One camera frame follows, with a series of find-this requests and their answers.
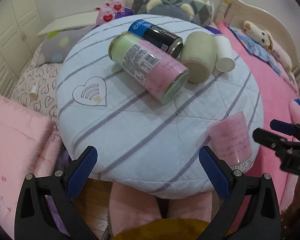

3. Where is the pink translucent plastic cup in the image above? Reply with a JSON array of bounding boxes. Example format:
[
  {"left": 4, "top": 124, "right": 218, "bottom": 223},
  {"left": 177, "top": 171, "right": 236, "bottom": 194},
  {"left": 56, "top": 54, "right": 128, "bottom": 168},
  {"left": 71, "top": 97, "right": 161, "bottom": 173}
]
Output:
[{"left": 207, "top": 112, "right": 252, "bottom": 167}]

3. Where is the small white paper cup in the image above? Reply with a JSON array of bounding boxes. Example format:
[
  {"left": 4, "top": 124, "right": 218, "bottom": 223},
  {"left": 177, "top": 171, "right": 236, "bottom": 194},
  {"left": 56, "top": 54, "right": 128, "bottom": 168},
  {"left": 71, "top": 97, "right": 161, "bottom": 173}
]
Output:
[{"left": 29, "top": 85, "right": 39, "bottom": 101}]

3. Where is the beige felt cup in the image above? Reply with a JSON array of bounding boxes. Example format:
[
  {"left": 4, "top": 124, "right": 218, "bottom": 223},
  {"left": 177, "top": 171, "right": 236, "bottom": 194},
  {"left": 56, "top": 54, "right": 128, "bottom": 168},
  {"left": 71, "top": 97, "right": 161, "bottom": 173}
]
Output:
[{"left": 180, "top": 31, "right": 217, "bottom": 84}]

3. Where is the bright pink blanket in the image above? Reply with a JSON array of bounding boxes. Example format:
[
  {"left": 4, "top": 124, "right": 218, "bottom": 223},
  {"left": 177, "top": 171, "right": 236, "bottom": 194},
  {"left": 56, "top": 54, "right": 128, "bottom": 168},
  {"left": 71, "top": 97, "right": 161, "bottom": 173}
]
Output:
[{"left": 217, "top": 23, "right": 300, "bottom": 217}]

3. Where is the pink folded quilt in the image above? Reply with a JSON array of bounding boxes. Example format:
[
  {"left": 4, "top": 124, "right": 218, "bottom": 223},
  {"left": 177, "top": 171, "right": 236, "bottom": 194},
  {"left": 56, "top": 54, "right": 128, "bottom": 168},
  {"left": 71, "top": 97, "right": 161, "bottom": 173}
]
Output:
[{"left": 0, "top": 95, "right": 62, "bottom": 237}]

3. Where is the yellow wooden stool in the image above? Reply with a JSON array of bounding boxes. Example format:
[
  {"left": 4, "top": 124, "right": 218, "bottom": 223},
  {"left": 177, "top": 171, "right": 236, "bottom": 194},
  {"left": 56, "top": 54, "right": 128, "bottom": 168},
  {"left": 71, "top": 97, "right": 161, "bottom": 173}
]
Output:
[{"left": 113, "top": 218, "right": 209, "bottom": 240}]

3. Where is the blue cartoon pillow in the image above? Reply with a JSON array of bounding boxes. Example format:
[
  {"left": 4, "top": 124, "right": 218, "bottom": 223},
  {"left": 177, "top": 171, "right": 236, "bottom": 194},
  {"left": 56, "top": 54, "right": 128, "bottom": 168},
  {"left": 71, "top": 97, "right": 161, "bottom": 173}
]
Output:
[{"left": 229, "top": 25, "right": 281, "bottom": 76}]

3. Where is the white plush dog toy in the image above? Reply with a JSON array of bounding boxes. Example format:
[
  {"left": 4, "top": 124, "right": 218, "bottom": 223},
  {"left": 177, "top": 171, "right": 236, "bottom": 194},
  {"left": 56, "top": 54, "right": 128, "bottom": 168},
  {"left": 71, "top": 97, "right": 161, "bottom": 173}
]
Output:
[{"left": 243, "top": 21, "right": 273, "bottom": 50}]

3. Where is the round light blue striped cushion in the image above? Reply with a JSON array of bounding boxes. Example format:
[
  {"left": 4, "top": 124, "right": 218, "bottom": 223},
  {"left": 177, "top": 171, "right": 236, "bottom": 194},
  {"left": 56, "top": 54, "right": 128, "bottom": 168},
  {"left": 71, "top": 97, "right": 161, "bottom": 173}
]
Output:
[{"left": 56, "top": 14, "right": 264, "bottom": 199}]

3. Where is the white heart pattern bedsheet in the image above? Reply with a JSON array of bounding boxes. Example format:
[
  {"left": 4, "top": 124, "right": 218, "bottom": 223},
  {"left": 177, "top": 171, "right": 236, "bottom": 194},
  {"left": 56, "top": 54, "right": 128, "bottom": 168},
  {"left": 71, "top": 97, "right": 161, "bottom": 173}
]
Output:
[{"left": 10, "top": 47, "right": 62, "bottom": 119}]

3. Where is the cream white headboard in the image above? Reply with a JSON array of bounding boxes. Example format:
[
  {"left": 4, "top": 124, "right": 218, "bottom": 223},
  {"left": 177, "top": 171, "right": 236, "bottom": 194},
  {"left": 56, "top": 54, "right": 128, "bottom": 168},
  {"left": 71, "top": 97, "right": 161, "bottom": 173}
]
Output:
[{"left": 216, "top": 0, "right": 300, "bottom": 79}]

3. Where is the green can with pink label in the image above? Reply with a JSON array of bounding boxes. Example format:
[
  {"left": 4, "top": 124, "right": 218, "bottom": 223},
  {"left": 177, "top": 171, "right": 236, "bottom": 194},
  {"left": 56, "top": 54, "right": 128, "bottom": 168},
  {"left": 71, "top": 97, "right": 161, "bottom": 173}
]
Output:
[{"left": 108, "top": 31, "right": 189, "bottom": 104}]

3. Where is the black blue CoolTowel can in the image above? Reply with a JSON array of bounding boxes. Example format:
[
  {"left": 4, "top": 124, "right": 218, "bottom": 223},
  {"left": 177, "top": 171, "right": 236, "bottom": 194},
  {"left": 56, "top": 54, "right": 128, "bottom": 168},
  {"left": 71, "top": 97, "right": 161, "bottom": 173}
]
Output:
[{"left": 128, "top": 20, "right": 183, "bottom": 59}]

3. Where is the grey flower pattern pillow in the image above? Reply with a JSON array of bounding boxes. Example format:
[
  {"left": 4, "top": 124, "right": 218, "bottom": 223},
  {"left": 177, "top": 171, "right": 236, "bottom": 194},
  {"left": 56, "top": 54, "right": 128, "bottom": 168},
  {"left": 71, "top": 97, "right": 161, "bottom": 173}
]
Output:
[{"left": 37, "top": 27, "right": 93, "bottom": 66}]

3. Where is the white wardrobe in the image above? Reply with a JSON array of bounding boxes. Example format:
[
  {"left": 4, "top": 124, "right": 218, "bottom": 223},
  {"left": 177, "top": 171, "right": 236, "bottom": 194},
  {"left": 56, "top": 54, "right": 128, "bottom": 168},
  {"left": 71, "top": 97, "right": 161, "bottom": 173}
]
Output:
[{"left": 0, "top": 0, "right": 42, "bottom": 97}]

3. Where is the grey bear plush toy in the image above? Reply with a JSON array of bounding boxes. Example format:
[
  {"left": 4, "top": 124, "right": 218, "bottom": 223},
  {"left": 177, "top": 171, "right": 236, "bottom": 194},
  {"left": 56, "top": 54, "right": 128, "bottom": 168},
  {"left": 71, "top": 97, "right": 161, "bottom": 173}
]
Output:
[{"left": 146, "top": 0, "right": 194, "bottom": 22}]

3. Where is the large pink bunny toy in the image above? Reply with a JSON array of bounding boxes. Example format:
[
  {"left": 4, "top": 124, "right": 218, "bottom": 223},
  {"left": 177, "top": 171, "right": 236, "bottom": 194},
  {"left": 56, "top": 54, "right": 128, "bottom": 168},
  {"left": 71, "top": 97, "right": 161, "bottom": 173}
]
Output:
[{"left": 95, "top": 2, "right": 116, "bottom": 26}]

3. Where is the purple plush blanket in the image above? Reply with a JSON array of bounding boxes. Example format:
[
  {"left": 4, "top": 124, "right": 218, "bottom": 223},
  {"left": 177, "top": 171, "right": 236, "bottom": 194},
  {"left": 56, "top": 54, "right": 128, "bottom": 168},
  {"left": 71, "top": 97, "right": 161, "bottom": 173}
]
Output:
[{"left": 115, "top": 8, "right": 134, "bottom": 19}]

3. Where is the small pink bunny toy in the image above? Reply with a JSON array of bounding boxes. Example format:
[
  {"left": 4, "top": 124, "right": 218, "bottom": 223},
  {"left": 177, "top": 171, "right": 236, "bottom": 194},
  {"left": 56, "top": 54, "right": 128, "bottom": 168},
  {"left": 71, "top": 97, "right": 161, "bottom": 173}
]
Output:
[{"left": 108, "top": 0, "right": 125, "bottom": 15}]

